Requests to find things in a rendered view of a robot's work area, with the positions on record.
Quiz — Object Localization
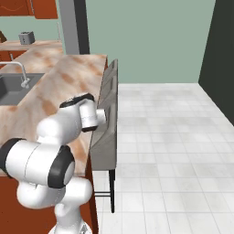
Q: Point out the orange base cupboards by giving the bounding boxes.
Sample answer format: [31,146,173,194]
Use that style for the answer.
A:
[0,49,29,63]

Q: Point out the grey bar stool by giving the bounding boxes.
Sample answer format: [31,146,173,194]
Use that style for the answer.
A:
[103,58,120,82]
[90,102,119,214]
[97,75,119,112]

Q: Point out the grey sink basin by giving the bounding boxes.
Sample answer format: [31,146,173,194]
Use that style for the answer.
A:
[0,72,46,106]

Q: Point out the grey tall fridge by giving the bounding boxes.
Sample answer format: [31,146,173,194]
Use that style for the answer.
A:
[57,0,91,56]

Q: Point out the grey toaster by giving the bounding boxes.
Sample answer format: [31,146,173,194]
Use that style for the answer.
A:
[18,30,36,46]

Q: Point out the silver tap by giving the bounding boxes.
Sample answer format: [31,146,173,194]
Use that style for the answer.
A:
[0,60,32,90]

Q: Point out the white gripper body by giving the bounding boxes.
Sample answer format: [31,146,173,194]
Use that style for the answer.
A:
[96,108,108,124]

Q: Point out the orange island cabinet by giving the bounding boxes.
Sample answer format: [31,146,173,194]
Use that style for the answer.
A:
[0,54,110,234]

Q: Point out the orange wall cupboards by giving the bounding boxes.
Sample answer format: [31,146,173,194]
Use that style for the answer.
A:
[0,0,59,21]

